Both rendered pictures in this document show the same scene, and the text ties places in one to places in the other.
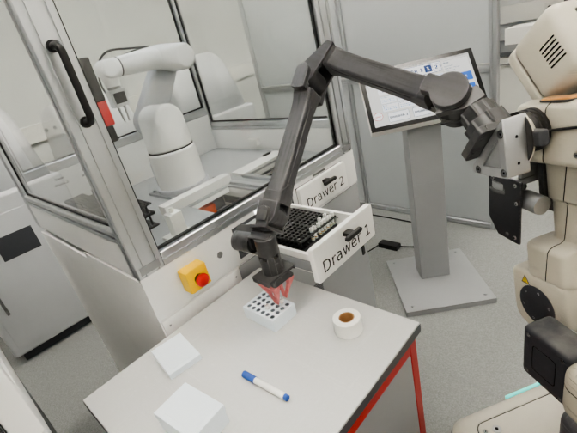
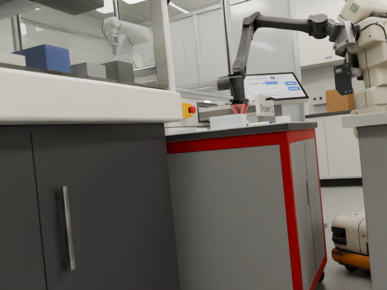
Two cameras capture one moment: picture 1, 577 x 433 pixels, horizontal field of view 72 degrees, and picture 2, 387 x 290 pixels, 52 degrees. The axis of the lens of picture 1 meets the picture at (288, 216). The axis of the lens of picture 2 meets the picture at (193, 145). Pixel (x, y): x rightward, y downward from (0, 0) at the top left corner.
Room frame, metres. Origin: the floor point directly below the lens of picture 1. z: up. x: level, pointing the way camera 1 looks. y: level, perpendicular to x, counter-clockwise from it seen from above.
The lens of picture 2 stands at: (-0.80, 1.03, 0.73)
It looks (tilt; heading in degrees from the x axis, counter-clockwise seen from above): 1 degrees down; 338
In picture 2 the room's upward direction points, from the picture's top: 6 degrees counter-clockwise
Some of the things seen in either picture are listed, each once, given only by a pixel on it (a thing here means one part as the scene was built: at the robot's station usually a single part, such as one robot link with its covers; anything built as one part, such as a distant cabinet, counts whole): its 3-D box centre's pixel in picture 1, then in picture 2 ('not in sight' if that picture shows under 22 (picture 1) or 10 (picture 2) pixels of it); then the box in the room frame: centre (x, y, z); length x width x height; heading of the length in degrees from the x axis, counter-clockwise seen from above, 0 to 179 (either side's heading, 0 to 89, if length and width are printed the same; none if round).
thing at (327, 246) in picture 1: (344, 240); (265, 105); (1.00, -0.14, 0.87); 0.29 x 0.02 x 0.11; 132
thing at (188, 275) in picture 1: (195, 277); (185, 110); (1.01, 0.31, 0.88); 0.07 x 0.05 x 0.07; 132
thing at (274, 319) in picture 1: (269, 310); not in sight; (0.89, 0.11, 0.78); 0.12 x 0.08 x 0.04; 40
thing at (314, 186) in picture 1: (324, 187); not in sight; (1.45, -0.16, 0.87); 0.29 x 0.02 x 0.11; 132
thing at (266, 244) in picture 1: (264, 244); (236, 83); (0.89, 0.08, 0.98); 0.07 x 0.06 x 0.07; 51
